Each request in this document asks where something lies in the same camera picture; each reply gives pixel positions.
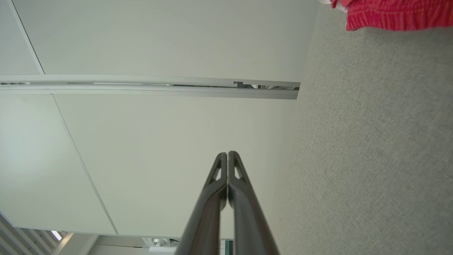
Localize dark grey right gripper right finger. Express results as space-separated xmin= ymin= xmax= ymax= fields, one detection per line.
xmin=228 ymin=151 xmax=280 ymax=255

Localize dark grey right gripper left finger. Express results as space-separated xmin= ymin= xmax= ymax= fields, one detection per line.
xmin=175 ymin=152 xmax=228 ymax=255

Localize round ceiling spotlight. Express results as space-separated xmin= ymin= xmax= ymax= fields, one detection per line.
xmin=150 ymin=238 xmax=181 ymax=248

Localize grey fabric sofa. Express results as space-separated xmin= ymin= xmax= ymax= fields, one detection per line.
xmin=267 ymin=0 xmax=453 ymax=255

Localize red shorts with white stripe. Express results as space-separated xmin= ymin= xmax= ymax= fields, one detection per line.
xmin=319 ymin=0 xmax=453 ymax=32

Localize aluminium wall rail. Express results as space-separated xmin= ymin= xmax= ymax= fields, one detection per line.
xmin=0 ymin=74 xmax=300 ymax=100

